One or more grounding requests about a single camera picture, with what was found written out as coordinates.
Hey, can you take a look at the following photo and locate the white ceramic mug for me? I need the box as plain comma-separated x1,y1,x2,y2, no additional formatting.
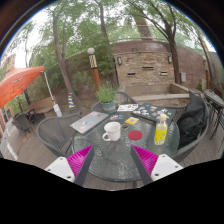
101,121,122,142

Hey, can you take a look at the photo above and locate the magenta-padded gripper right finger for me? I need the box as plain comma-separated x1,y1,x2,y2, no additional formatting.
130,144,184,186

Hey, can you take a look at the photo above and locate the globe-topped lamp post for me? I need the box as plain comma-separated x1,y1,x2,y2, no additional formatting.
86,47,102,92

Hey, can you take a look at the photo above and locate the grey wicker chair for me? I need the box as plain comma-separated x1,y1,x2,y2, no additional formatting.
91,91,138,113
36,113,83,158
173,96,211,164

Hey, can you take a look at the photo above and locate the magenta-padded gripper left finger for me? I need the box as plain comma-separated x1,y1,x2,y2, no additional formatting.
44,144,95,187

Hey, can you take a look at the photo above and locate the small colourful sticker card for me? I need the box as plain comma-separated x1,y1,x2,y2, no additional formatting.
109,114,124,121

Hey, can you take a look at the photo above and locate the yellow square card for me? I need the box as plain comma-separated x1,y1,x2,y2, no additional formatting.
124,116,140,126

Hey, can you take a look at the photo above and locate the silver laptop with stickers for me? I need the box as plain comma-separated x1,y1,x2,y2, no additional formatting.
69,111,110,135

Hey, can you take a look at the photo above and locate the flat round red coaster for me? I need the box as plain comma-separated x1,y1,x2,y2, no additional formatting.
127,129,144,141

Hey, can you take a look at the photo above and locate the orange patio umbrella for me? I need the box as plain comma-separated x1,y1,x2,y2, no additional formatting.
0,65,63,118

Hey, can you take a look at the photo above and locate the white sticker sheet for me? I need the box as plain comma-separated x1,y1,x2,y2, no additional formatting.
116,103,139,113

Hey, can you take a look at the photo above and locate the yellow-labelled clear drink bottle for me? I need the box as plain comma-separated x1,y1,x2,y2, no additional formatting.
154,113,169,146

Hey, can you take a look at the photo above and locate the wooden bench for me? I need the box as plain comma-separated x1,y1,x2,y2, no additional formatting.
25,96,56,116

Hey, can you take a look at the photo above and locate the dark round patio table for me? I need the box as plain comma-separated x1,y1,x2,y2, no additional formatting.
203,89,224,141

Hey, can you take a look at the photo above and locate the black jacket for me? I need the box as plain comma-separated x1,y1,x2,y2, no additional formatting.
176,94,208,149

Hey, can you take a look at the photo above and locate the group of dark patio chairs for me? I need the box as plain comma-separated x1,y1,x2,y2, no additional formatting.
11,109,38,138

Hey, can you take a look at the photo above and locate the blue yellow striped cone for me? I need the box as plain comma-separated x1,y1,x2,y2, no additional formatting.
67,92,77,110

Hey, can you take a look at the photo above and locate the green plant in blue pot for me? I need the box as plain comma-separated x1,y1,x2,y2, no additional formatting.
95,81,119,114

